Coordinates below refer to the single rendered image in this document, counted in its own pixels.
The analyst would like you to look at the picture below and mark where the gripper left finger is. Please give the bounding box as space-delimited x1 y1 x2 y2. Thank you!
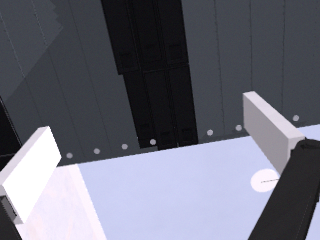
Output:
0 126 61 240

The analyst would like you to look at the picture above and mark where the black open-frame rack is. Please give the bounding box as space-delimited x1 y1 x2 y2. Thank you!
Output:
0 0 320 172

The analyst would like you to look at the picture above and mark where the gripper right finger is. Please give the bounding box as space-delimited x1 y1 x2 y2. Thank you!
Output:
243 91 320 240

